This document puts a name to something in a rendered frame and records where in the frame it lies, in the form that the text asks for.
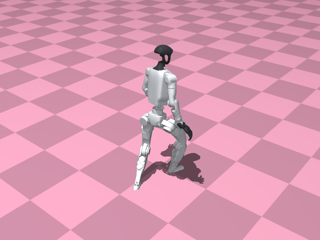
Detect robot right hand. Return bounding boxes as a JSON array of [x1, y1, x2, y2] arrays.
[[177, 122, 193, 141]]

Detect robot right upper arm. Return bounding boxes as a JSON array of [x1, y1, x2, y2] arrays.
[[164, 72, 177, 108]]

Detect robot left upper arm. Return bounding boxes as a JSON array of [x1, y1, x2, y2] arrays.
[[142, 67, 152, 93]]

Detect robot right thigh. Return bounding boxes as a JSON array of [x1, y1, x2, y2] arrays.
[[161, 118, 187, 150]]

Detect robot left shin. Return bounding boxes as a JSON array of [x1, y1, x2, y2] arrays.
[[134, 145, 148, 186]]

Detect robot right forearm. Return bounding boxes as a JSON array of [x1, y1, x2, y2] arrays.
[[171, 99, 184, 127]]

